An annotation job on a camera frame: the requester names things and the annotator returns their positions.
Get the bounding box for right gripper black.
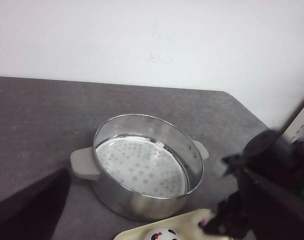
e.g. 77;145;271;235
203;130;304;235

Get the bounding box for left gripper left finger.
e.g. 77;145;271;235
0;168;71;240

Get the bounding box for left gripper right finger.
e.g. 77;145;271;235
239;168;304;240

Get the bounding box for panda bun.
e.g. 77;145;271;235
144;227;181;240

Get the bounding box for cream rectangular tray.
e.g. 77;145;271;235
114;208;241;240

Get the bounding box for white shelf unit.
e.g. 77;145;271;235
283;107;304;144

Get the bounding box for stainless steel steamer pot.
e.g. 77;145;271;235
70;114;209;221

